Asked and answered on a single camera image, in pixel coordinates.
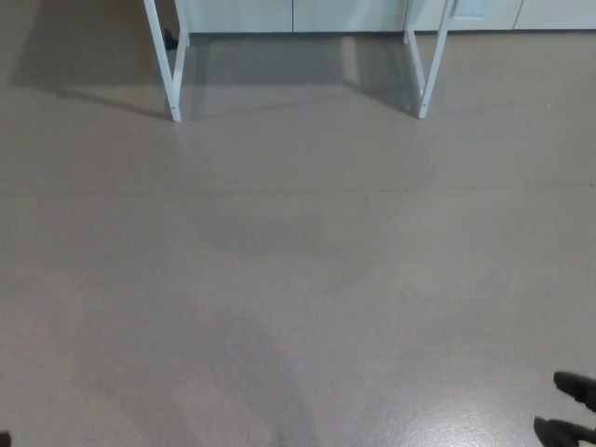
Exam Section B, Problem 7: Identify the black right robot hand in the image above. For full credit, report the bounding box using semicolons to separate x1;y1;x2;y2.
534;371;596;447

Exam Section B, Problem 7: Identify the white metal table leg frame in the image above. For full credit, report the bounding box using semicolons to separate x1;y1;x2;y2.
142;0;191;122
403;0;460;120

